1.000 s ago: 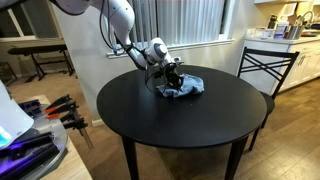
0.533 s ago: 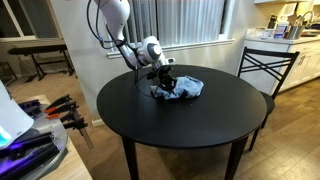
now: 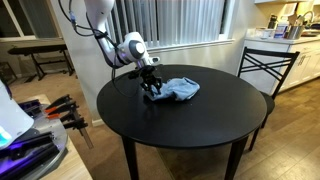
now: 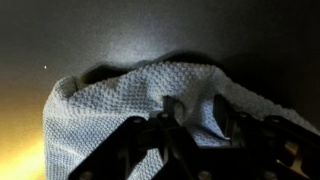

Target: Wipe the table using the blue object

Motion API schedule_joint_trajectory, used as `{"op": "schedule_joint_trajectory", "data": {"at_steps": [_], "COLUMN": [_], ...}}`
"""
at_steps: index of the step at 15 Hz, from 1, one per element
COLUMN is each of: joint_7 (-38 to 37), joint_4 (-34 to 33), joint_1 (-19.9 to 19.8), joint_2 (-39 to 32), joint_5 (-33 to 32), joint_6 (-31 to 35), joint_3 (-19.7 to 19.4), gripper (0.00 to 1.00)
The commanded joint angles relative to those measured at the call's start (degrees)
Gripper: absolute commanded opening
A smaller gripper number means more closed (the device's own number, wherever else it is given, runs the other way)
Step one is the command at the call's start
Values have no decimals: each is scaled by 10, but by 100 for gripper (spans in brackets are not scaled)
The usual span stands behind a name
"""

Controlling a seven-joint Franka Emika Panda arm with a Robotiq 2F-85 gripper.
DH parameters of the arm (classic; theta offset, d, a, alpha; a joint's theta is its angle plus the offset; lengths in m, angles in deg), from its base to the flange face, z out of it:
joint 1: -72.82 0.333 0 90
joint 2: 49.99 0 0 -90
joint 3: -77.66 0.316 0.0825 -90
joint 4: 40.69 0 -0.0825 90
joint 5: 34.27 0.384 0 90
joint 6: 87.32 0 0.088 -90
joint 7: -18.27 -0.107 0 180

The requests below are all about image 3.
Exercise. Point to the round black table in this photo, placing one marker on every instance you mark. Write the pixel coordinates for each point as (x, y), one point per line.
(186, 123)

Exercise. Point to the kitchen faucet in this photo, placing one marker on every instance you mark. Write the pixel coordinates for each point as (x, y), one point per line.
(308, 14)

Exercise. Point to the black piano keyboard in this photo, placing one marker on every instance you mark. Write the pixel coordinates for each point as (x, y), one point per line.
(36, 49)

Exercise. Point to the black bottle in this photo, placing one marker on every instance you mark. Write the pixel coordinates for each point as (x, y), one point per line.
(272, 22)

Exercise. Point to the white vertical window blinds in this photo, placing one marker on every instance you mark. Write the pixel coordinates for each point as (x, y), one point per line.
(186, 20)

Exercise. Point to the white blue container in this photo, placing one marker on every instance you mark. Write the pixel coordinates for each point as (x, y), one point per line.
(280, 31)

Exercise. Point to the blue knitted cloth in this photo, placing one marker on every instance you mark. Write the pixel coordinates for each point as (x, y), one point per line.
(180, 88)

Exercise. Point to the white window frame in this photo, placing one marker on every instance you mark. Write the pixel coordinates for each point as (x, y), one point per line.
(186, 46)

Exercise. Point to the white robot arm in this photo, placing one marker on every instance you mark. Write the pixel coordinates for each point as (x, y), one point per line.
(100, 10)

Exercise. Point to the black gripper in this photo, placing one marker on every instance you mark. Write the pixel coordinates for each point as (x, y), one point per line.
(143, 72)

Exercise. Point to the black aluminium rail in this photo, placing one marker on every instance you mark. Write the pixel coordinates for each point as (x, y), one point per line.
(30, 141)
(30, 160)

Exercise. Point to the white cup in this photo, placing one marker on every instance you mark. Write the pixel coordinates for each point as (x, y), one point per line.
(266, 34)

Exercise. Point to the metal pot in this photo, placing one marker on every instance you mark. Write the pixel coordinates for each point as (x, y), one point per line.
(295, 32)

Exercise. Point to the white kitchen counter cabinet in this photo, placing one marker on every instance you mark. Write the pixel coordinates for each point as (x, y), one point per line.
(300, 63)

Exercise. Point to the black bar clamp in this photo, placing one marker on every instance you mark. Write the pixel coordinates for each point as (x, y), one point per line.
(78, 123)

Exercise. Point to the light wooden mounting table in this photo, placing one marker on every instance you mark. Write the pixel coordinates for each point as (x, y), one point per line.
(71, 166)

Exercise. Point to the black keyboard stand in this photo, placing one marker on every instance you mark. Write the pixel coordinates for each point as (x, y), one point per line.
(36, 66)

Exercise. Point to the black metal chair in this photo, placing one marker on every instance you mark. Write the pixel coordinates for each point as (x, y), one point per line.
(250, 52)

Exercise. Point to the round metal base plate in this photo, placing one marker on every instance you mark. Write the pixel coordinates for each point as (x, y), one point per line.
(50, 128)

